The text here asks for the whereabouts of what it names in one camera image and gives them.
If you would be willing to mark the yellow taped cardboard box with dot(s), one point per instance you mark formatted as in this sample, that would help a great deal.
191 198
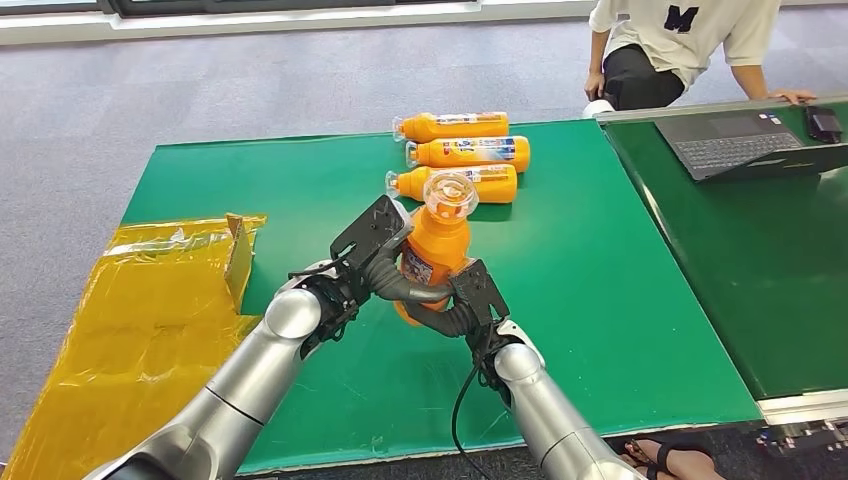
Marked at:
146 331

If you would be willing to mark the person's left forearm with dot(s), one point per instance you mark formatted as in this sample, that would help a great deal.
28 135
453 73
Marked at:
752 83

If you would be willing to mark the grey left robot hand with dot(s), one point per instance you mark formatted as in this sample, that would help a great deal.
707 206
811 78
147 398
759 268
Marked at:
371 228

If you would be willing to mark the silver framed green table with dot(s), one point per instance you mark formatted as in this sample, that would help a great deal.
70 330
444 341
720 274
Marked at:
742 265

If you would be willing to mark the orange plastic bottle clear cap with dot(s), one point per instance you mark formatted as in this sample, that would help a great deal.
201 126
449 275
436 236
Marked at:
457 126
493 185
470 154
437 245

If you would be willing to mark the person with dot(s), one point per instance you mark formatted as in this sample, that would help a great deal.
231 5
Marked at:
676 40

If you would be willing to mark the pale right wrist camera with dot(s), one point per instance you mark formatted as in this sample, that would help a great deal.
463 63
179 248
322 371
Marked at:
523 334

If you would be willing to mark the black power adapter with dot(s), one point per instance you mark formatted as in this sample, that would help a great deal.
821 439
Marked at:
823 124

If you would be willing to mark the white shoe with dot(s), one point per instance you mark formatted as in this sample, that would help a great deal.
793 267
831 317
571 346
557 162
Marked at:
598 108

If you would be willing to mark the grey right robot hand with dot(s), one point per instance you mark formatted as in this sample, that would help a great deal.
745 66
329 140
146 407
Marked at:
480 291

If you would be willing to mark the person's foot in black sandal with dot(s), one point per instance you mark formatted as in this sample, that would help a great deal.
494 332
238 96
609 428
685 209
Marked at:
669 460

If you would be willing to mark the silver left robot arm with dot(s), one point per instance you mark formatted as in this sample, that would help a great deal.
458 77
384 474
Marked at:
245 384

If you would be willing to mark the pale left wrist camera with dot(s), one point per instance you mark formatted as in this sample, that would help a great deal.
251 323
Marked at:
295 281

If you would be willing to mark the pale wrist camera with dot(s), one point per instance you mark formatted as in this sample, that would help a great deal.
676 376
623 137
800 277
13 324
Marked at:
523 334
295 281

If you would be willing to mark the person's left hand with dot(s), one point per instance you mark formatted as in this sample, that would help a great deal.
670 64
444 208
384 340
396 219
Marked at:
794 97

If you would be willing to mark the person's right hand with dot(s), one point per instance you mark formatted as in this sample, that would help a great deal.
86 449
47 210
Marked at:
594 86

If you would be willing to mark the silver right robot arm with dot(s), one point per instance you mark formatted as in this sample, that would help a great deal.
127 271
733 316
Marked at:
550 417

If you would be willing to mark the green table mat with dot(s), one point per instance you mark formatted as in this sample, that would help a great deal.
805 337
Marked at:
583 278

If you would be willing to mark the dark grey laptop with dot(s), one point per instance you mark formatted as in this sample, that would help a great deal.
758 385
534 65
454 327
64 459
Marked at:
729 142

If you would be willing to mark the person's right forearm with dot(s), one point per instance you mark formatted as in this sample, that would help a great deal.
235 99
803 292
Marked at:
598 53

